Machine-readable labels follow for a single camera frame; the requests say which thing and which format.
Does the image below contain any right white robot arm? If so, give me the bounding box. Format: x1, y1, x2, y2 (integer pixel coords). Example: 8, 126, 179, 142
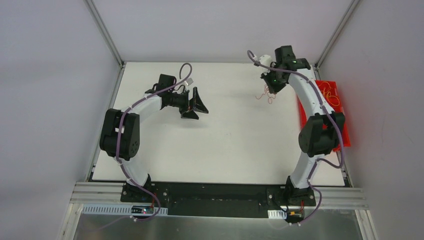
258, 45, 345, 205

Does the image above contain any aluminium frame rail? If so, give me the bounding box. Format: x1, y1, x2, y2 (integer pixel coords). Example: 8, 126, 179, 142
70, 182, 369, 210

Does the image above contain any red plastic bin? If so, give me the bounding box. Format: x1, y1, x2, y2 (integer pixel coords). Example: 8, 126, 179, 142
297, 79, 351, 153

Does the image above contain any yellow cable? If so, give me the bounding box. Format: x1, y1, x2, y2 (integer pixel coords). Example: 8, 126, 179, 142
317, 81, 341, 108

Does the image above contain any right controller board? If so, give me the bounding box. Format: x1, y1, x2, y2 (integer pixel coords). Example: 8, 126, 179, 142
285, 211, 304, 224

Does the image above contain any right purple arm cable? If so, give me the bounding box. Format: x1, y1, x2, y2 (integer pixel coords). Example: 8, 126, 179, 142
247, 49, 346, 227

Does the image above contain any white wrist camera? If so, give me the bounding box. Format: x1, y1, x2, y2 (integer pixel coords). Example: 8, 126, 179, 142
253, 54, 273, 68
184, 77, 194, 87

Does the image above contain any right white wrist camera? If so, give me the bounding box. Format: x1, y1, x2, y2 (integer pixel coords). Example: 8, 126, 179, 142
253, 54, 273, 68

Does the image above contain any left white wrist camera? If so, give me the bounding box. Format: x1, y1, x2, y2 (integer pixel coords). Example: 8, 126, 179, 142
184, 77, 194, 87

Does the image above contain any controller board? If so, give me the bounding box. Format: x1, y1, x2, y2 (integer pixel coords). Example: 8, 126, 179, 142
285, 211, 304, 224
130, 205, 155, 216

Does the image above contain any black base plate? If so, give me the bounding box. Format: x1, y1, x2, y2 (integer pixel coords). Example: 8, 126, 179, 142
120, 181, 316, 219

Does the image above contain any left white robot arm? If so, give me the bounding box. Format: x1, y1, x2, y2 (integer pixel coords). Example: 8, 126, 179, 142
99, 74, 209, 203

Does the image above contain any left controller board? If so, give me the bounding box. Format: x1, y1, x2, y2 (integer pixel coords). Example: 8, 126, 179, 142
130, 205, 155, 216

